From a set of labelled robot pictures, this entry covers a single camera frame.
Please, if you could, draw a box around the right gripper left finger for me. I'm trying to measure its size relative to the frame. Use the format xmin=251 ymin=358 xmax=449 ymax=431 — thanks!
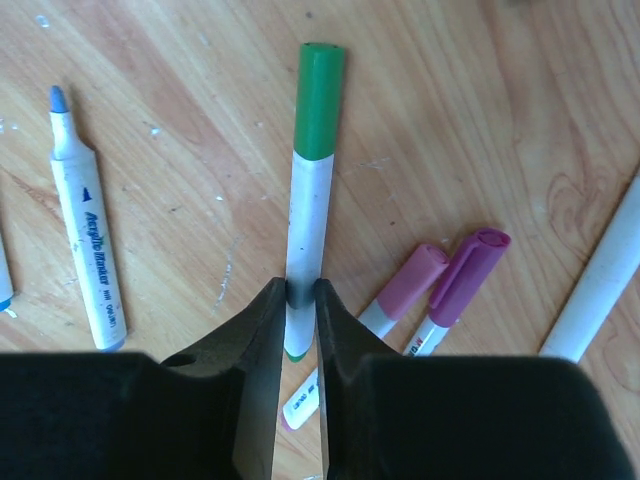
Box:
xmin=1 ymin=278 xmax=285 ymax=479

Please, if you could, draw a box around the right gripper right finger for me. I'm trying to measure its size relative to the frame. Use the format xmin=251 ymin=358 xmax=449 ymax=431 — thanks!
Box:
xmin=315 ymin=279 xmax=635 ymax=479

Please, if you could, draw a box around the magenta cap marker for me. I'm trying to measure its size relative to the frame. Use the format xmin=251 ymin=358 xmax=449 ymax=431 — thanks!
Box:
xmin=403 ymin=227 xmax=511 ymax=357

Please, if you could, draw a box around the light blue marker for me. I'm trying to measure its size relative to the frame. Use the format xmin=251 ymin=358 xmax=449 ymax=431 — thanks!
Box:
xmin=0 ymin=241 xmax=18 ymax=319

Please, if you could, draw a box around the pale pink cap marker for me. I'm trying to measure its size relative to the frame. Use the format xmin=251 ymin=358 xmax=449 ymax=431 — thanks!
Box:
xmin=539 ymin=177 xmax=639 ymax=363

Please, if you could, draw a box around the lavender cap marker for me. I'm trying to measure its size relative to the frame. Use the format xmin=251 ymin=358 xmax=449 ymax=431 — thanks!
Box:
xmin=49 ymin=86 xmax=127 ymax=352

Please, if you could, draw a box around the green cap white marker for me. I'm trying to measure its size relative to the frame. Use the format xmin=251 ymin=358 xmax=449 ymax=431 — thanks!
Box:
xmin=284 ymin=42 xmax=346 ymax=362

